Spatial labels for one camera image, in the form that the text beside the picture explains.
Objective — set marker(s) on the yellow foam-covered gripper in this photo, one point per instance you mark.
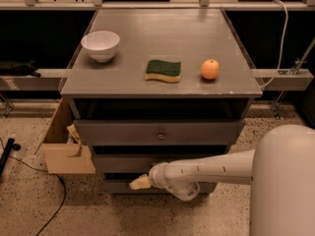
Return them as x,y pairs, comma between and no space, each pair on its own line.
155,177

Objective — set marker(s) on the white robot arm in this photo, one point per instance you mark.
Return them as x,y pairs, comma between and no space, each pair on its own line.
280,171

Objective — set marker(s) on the grey top drawer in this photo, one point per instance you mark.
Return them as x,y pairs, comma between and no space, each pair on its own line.
156,133

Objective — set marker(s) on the grey wooden drawer cabinet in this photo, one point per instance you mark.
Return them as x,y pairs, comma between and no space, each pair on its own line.
118,90

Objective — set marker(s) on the cardboard box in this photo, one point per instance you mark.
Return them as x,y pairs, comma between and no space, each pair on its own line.
63,153

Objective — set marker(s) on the green and yellow sponge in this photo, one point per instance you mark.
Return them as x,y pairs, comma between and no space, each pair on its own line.
169,72

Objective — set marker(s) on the orange fruit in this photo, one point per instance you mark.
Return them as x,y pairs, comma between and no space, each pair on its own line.
210,69

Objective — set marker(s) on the black bar on floor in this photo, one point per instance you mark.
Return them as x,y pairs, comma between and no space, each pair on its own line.
11,145

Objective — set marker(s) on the white ceramic bowl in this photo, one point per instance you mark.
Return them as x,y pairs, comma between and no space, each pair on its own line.
101,45

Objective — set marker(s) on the black object on left rail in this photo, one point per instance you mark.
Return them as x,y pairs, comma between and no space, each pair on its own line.
15,68

